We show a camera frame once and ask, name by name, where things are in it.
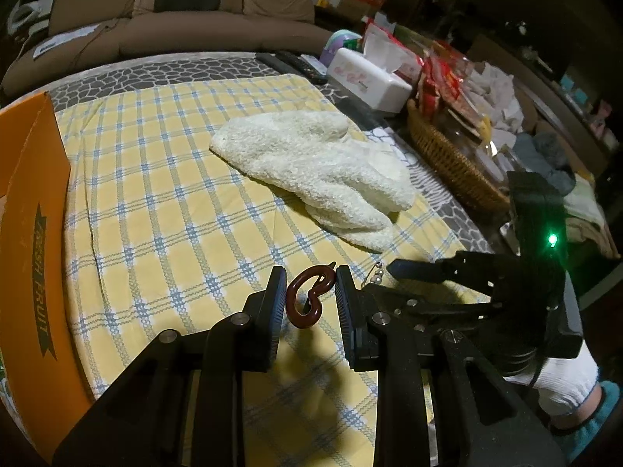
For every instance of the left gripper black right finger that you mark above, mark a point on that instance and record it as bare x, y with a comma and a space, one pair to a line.
440, 401

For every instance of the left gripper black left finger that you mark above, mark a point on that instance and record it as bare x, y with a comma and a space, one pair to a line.
180, 402

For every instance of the white fluffy towel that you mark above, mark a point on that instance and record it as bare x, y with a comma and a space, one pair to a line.
351, 187

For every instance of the white gloved hand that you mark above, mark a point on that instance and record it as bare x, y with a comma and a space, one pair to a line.
568, 388

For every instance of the orange cardboard fruit box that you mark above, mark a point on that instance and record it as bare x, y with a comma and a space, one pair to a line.
45, 376

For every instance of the wicker basket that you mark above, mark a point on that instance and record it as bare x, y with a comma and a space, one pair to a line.
463, 179

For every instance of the yellow plaid cloth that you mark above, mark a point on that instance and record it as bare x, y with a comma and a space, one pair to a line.
160, 234

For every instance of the white tissue box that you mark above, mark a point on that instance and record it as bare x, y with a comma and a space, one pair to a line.
382, 91

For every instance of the red packaged snacks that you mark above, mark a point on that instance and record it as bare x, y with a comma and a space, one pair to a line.
433, 68

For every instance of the black remote control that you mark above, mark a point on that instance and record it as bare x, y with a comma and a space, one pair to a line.
288, 63

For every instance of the purple green round container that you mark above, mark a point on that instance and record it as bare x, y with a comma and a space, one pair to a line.
338, 40

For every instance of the grey pebble pattern tablecloth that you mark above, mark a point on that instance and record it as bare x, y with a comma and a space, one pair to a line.
167, 70

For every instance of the white paper on sofa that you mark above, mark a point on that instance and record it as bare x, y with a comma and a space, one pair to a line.
63, 38

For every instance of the brown sofa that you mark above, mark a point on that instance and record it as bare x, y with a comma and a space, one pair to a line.
131, 28

